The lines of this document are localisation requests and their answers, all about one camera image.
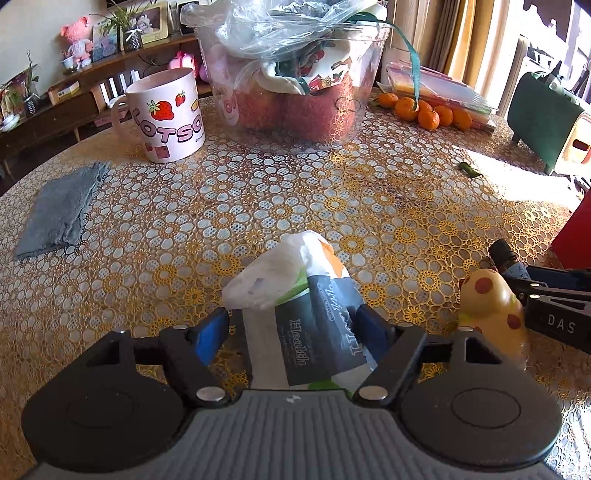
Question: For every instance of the small white cup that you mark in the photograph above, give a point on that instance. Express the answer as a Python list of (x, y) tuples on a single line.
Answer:
[(70, 64)]

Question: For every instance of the clear plastic container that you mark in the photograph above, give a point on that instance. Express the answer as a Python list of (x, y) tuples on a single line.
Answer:
[(295, 134)]

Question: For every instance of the pink strawberry print mug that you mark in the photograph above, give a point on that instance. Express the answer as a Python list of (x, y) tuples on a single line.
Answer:
[(171, 124)]

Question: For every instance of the orange tangerine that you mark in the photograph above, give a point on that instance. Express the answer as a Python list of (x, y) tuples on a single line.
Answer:
[(406, 108), (387, 99), (444, 115), (428, 117), (461, 119)]

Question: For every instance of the yellow curtain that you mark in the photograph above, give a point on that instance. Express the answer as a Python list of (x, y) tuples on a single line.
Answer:
[(471, 37)]

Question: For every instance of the red netted fruit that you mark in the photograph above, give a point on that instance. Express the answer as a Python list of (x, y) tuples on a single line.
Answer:
[(318, 115), (261, 108)]

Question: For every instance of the wooden picture frame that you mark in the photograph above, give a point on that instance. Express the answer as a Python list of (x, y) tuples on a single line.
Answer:
[(152, 21)]

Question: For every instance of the beige standing air conditioner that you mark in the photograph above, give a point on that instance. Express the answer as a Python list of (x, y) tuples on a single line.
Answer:
[(406, 27)]

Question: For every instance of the red cardboard box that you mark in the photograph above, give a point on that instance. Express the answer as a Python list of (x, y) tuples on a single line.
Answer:
[(575, 235)]

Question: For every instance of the blue photo card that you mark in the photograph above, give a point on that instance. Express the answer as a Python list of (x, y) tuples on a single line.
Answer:
[(104, 46)]

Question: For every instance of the small green wrapper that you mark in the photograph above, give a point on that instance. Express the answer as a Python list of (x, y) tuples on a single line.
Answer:
[(469, 170)]

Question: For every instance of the grey cloth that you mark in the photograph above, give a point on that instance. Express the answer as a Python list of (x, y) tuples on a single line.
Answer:
[(60, 207)]

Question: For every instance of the stack of pink folders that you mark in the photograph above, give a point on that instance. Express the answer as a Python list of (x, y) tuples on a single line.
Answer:
[(443, 87)]

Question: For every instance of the small dark bottle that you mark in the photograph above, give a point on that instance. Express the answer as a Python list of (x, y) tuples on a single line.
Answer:
[(503, 254)]

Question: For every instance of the white bowl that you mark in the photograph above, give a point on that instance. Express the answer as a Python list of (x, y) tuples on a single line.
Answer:
[(9, 121)]

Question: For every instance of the desktop with floral lace cover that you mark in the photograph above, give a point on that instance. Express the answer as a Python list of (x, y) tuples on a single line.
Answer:
[(258, 203)]

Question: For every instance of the small cardboard box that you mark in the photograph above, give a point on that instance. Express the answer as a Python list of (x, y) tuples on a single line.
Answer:
[(64, 92)]

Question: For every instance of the small pink toy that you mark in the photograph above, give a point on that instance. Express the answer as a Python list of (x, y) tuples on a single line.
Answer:
[(184, 62)]

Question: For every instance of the small plant patterned vase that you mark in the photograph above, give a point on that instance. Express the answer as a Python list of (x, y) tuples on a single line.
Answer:
[(132, 39)]

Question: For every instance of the yellow red-spotted toy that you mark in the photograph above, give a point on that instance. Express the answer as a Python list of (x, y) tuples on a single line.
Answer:
[(489, 309)]

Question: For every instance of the printed cloth bag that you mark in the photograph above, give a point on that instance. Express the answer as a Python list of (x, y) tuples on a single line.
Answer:
[(318, 69)]

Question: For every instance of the green ribbon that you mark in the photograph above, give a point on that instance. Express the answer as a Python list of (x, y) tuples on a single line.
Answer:
[(413, 60)]

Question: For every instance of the wooden television cabinet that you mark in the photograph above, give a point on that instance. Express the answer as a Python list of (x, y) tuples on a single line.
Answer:
[(55, 115)]

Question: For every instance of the black speaker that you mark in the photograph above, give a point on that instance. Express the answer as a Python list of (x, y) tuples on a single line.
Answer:
[(187, 16)]

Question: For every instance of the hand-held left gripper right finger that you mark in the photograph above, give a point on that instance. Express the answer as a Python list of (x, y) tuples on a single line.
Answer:
[(369, 328)]

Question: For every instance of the white picket rack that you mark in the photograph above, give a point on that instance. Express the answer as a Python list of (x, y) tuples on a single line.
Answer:
[(120, 85)]

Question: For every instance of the clear plastic bag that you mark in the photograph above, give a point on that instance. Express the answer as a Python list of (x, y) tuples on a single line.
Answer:
[(258, 27)]

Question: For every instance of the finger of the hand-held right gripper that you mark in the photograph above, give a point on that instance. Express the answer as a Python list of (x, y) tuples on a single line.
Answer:
[(554, 294), (558, 276)]

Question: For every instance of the pink bear plush toy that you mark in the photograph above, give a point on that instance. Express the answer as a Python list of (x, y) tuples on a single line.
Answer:
[(78, 41)]

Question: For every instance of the vase with dried twigs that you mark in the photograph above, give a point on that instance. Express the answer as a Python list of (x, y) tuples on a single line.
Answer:
[(31, 97)]

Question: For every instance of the white wipes packet dark label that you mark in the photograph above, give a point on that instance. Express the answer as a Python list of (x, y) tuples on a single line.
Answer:
[(295, 295)]

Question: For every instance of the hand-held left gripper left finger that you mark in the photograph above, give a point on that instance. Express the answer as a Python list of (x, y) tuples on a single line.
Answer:
[(212, 334)]

